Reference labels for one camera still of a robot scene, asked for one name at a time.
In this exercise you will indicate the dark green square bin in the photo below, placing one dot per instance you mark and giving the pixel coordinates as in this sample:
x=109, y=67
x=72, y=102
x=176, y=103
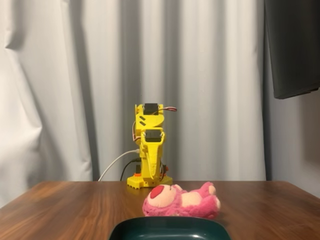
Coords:
x=170, y=230

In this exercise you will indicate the orange black table clamp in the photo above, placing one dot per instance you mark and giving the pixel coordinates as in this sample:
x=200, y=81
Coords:
x=166, y=169
x=137, y=174

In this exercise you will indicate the yellow robot base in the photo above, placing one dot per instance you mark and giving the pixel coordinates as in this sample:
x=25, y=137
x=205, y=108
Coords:
x=135, y=183

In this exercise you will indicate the white grey curtain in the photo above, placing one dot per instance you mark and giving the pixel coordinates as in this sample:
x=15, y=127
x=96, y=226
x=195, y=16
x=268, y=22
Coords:
x=212, y=75

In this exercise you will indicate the yellow fixed gripper finger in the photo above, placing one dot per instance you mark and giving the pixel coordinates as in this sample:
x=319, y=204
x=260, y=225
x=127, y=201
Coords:
x=144, y=165

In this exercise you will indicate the yellow gripper body black servo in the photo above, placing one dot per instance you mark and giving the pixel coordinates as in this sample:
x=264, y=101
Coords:
x=153, y=146

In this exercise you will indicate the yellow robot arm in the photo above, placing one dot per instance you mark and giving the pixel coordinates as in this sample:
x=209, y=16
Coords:
x=151, y=122

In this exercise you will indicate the yellow hinged gripper finger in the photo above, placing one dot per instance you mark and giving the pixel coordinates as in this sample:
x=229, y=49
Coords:
x=153, y=155

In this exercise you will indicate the pink strawberry bear plush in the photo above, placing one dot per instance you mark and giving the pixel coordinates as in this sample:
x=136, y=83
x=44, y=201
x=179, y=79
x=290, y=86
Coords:
x=190, y=202

